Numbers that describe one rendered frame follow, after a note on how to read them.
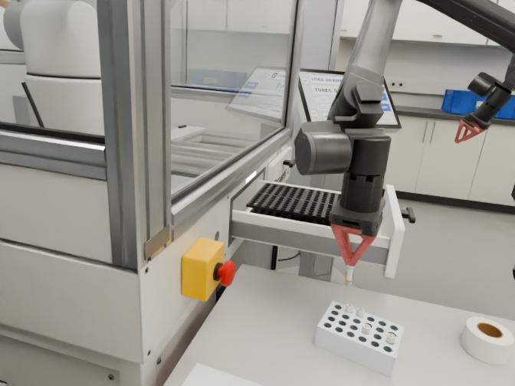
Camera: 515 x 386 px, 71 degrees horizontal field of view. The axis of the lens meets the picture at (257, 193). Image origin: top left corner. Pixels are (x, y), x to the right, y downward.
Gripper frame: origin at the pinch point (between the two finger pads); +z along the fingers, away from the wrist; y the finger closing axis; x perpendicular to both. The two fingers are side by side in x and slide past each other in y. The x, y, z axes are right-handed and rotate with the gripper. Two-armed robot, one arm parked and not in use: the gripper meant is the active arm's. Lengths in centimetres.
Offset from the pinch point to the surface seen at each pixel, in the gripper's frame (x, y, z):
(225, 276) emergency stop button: -16.6, 10.5, 2.4
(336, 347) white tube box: 0.4, 4.5, 13.7
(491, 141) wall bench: 65, -345, 36
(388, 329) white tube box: 7.4, -1.1, 11.7
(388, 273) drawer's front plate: 5.6, -13.6, 8.8
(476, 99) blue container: 46, -355, 1
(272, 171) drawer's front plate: -30, -40, 1
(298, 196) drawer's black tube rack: -18.1, -27.6, 2.3
